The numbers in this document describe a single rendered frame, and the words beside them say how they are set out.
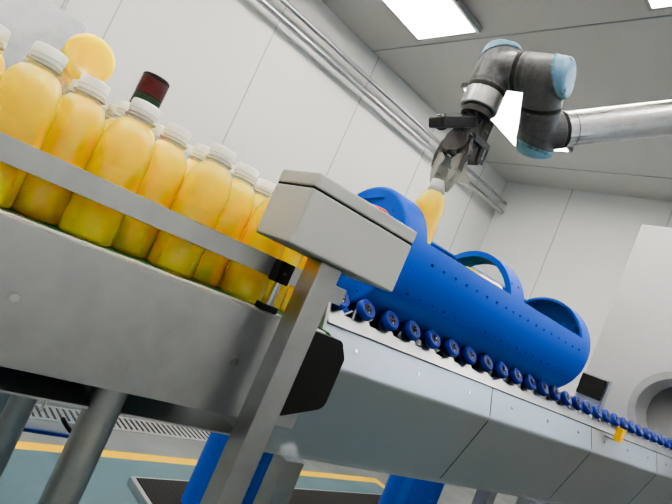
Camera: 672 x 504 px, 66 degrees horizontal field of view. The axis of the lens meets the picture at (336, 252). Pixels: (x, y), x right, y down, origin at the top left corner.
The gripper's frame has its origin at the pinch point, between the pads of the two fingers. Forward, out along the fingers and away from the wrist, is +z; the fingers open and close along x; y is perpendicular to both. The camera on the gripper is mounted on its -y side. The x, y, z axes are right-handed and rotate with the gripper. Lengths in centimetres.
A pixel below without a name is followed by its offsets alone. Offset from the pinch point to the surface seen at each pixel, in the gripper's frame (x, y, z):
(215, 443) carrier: 59, 11, 92
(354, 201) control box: -29, -41, 20
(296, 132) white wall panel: 347, 138, -91
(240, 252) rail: -16, -47, 33
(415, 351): -6.8, 7.0, 37.1
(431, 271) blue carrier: -9.3, -0.9, 20.1
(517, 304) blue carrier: -8.8, 32.9, 16.6
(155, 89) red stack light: 38, -56, 7
